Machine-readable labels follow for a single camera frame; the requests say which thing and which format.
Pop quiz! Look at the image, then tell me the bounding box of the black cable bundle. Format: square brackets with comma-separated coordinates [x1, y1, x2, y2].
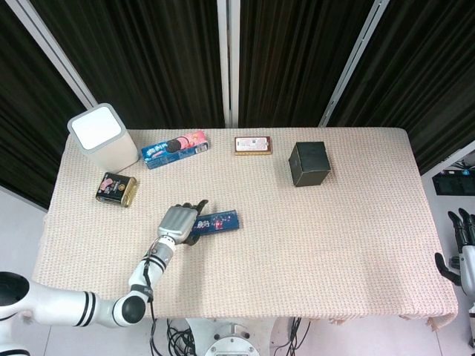
[157, 317, 197, 356]
[274, 317, 312, 356]

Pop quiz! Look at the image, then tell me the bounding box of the black pleated curtain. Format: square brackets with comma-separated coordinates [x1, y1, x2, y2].
[237, 0, 376, 129]
[328, 0, 475, 175]
[0, 0, 88, 208]
[29, 0, 226, 129]

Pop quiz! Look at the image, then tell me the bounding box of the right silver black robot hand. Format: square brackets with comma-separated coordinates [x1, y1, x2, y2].
[434, 208, 475, 286]

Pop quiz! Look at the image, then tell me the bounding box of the dark blue long box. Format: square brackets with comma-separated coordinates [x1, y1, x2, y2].
[191, 209, 243, 242]

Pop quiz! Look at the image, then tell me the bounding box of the brown box with white label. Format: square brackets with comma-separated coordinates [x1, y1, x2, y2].
[234, 136, 274, 156]

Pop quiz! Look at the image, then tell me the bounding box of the white robot torso base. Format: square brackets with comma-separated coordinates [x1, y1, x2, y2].
[185, 317, 294, 356]

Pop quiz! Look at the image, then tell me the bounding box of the blue pink cookie box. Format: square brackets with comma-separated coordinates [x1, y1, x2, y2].
[140, 129, 212, 171]

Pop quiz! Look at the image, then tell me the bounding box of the beige woven tablecloth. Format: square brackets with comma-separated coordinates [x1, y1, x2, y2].
[32, 127, 459, 329]

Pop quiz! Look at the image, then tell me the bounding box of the black gold snack packet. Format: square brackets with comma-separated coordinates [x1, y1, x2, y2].
[95, 172, 137, 209]

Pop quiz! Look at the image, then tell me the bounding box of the black cube cardboard box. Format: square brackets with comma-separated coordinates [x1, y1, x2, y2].
[288, 140, 332, 188]

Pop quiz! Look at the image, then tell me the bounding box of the white metal frame post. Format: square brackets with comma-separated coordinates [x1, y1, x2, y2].
[217, 0, 241, 128]
[7, 0, 98, 108]
[318, 0, 390, 128]

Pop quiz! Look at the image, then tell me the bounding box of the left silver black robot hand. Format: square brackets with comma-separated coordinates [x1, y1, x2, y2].
[156, 199, 210, 248]

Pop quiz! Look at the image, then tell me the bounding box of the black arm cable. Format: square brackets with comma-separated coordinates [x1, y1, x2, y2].
[142, 240, 159, 356]

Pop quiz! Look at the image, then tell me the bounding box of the white square trash bin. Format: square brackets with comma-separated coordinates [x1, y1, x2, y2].
[66, 102, 140, 174]

